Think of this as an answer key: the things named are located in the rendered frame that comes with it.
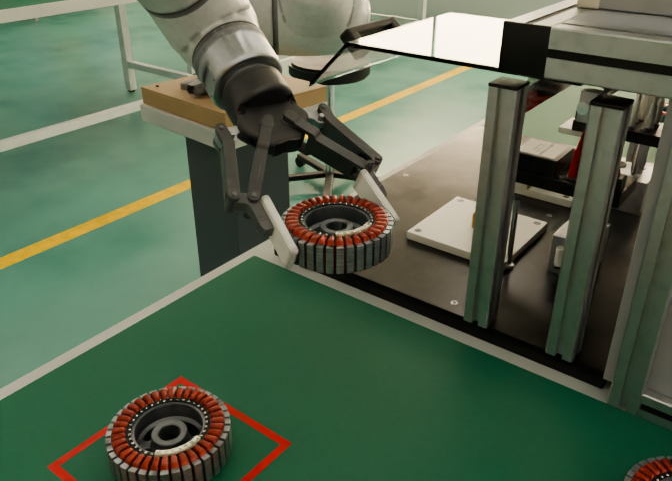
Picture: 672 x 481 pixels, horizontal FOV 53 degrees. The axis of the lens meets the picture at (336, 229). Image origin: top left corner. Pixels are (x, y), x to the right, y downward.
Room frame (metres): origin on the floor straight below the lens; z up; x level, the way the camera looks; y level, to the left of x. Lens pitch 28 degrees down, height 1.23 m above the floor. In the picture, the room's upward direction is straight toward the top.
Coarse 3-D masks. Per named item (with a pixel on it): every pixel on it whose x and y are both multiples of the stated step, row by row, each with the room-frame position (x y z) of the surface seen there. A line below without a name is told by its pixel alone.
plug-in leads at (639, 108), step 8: (640, 96) 0.96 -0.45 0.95; (648, 96) 0.99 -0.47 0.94; (640, 104) 0.96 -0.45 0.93; (656, 104) 0.94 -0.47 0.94; (632, 112) 0.96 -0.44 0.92; (640, 112) 0.99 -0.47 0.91; (656, 112) 0.95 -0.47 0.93; (632, 120) 0.95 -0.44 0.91; (640, 120) 0.99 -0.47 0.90; (648, 120) 0.95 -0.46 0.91; (656, 120) 0.97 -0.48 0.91; (632, 128) 0.95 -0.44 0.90; (648, 128) 0.95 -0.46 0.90
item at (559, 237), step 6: (564, 228) 0.77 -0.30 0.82; (558, 234) 0.76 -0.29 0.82; (564, 234) 0.76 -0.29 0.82; (606, 234) 0.78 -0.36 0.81; (552, 240) 0.76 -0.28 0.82; (558, 240) 0.75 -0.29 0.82; (564, 240) 0.75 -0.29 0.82; (606, 240) 0.78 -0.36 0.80; (552, 246) 0.76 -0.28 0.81; (552, 252) 0.76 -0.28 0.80; (552, 258) 0.75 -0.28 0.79; (600, 258) 0.77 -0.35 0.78; (552, 264) 0.75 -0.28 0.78; (552, 270) 0.75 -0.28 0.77; (558, 270) 0.75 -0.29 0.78
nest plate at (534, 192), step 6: (516, 192) 1.00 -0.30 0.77; (522, 192) 1.00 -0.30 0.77; (528, 192) 0.99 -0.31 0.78; (534, 192) 0.98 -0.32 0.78; (540, 192) 0.98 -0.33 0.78; (546, 192) 0.98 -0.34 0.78; (552, 192) 0.98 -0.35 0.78; (540, 198) 0.98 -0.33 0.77; (546, 198) 0.97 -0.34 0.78; (552, 198) 0.96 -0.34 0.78; (558, 198) 0.96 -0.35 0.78; (564, 198) 0.96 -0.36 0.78; (570, 198) 0.96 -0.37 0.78; (558, 204) 0.96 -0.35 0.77; (564, 204) 0.95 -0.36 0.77; (570, 204) 0.95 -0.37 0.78
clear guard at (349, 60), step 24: (408, 24) 0.87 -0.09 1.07; (432, 24) 0.87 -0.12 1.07; (456, 24) 0.87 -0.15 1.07; (480, 24) 0.87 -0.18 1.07; (360, 48) 0.76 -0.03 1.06; (384, 48) 0.74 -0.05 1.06; (408, 48) 0.74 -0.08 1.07; (432, 48) 0.74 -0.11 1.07; (456, 48) 0.74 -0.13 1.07; (480, 48) 0.74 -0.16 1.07; (336, 72) 0.83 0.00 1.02; (504, 72) 0.65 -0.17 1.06
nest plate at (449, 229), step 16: (448, 208) 0.92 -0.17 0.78; (464, 208) 0.92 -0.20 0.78; (432, 224) 0.87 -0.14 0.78; (448, 224) 0.87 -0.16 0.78; (464, 224) 0.87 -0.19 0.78; (528, 224) 0.87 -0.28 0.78; (544, 224) 0.87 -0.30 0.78; (416, 240) 0.84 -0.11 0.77; (432, 240) 0.82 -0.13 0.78; (448, 240) 0.82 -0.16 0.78; (464, 240) 0.82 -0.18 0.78; (528, 240) 0.82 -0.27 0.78; (464, 256) 0.79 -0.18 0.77; (512, 256) 0.78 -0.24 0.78
